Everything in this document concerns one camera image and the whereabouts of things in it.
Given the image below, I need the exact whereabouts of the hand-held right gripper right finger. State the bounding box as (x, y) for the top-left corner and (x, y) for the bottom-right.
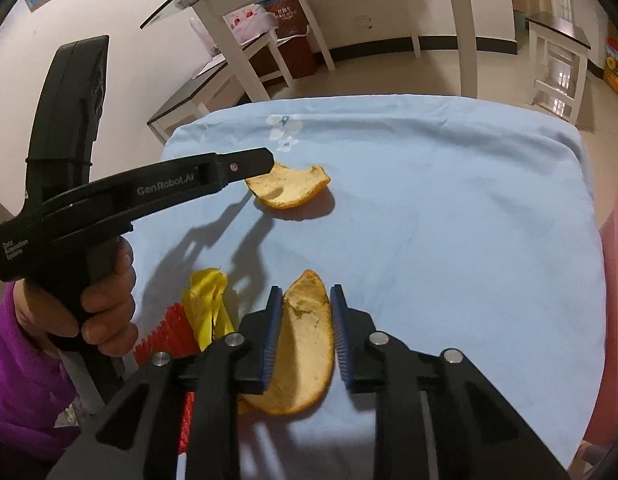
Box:
(330, 283), (570, 480)

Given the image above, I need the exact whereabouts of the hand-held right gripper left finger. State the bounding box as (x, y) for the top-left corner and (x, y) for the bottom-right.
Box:
(46, 285), (285, 480)

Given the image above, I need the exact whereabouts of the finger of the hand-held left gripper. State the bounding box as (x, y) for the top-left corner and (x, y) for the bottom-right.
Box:
(130, 146), (276, 223)

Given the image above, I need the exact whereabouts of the large orange peel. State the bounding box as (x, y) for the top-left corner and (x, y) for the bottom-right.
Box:
(237, 269), (336, 417)

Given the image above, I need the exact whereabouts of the small orange peel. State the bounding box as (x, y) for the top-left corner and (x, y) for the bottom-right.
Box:
(245, 164), (332, 210)

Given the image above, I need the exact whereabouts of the yellow plastic wrapper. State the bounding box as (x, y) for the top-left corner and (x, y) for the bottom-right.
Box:
(183, 267), (235, 352)

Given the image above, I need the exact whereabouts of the red foam net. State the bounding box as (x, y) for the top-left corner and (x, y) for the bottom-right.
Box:
(133, 302), (200, 456)

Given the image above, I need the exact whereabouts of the pink plastic basin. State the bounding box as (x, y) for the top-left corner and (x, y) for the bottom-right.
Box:
(584, 167), (618, 456)

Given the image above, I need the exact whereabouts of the person's left hand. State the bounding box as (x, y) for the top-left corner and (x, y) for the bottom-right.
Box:
(14, 239), (139, 357)

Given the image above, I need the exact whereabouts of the white bench with dark top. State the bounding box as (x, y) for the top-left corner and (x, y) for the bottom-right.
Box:
(146, 35), (295, 142)

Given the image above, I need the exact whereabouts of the white paper sheet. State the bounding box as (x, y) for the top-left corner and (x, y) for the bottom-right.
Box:
(191, 55), (227, 78)

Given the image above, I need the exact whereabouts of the translucent pink plastic bag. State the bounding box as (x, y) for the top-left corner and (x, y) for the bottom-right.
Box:
(190, 16), (225, 58)

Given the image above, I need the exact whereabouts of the pink printed plastic bag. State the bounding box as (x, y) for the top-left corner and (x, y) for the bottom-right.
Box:
(223, 4), (280, 43)

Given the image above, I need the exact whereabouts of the dark red paper bag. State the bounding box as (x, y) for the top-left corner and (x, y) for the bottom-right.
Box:
(265, 0), (310, 40)

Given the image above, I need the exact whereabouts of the light blue cloth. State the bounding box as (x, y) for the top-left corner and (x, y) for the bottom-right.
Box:
(161, 95), (606, 480)

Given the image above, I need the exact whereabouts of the white table with glass top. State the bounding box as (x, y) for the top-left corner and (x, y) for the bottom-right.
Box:
(140, 0), (480, 103)

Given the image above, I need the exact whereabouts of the white stool with dark top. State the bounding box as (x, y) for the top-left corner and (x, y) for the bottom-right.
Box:
(525, 11), (592, 126)

